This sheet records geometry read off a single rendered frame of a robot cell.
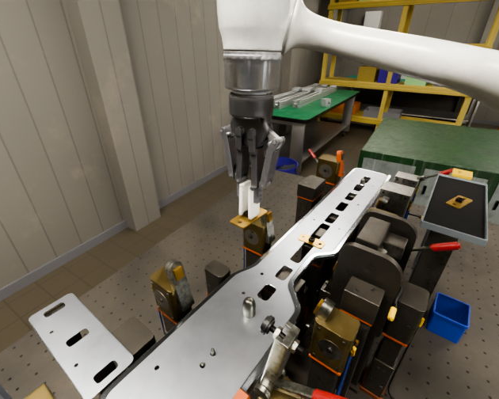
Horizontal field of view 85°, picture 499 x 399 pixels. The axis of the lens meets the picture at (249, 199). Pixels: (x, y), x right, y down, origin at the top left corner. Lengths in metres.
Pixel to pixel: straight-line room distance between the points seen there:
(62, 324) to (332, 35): 0.84
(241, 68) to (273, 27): 0.07
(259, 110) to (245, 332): 0.48
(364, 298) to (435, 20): 7.47
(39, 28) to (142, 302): 1.83
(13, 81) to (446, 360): 2.52
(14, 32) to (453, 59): 2.21
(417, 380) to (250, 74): 0.96
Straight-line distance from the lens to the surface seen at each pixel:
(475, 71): 0.55
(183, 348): 0.68
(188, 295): 0.74
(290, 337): 0.42
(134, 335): 0.75
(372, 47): 0.57
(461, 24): 7.86
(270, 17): 0.44
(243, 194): 0.54
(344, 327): 0.63
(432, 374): 1.12
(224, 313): 0.71
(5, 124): 2.30
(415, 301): 0.73
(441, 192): 1.04
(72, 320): 0.81
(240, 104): 0.45
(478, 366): 1.21
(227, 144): 0.52
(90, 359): 0.73
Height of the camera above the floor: 1.57
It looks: 30 degrees down
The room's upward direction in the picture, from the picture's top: straight up
